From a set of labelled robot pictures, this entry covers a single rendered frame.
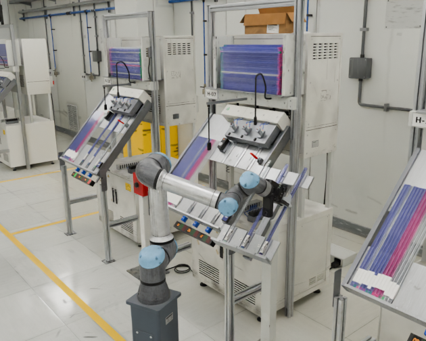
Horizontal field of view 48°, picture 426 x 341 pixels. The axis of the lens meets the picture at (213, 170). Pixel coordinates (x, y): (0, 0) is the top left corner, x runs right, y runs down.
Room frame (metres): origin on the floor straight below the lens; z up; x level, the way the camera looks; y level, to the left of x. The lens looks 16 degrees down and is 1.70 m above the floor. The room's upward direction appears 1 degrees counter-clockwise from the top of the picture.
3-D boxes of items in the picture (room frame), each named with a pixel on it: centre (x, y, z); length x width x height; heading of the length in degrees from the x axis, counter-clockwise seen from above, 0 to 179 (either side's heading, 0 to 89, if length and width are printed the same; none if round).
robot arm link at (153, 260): (1.98, 0.28, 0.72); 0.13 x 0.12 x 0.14; 165
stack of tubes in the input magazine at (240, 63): (2.89, -0.26, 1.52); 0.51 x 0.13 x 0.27; 39
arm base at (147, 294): (1.97, 0.28, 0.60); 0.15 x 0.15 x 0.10
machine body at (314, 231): (3.01, -0.31, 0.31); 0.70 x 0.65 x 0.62; 39
